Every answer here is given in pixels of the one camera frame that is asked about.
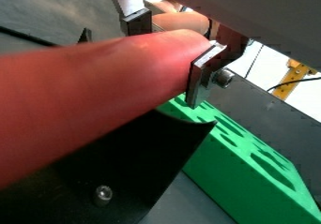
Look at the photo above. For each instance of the black curved cradle fixture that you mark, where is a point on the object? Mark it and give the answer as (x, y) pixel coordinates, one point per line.
(108, 182)

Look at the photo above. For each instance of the yellow stand outside enclosure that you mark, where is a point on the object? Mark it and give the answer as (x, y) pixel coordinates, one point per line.
(298, 71)

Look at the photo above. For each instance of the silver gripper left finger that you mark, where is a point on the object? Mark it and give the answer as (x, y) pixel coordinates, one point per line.
(135, 17)

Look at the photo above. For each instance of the green foam shape board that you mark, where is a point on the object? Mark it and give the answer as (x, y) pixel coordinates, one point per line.
(244, 175)

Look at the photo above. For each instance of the red oval cylinder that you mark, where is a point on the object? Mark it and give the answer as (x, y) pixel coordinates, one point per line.
(64, 95)

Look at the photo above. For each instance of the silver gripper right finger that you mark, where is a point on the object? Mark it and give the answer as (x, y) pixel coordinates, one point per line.
(207, 68)

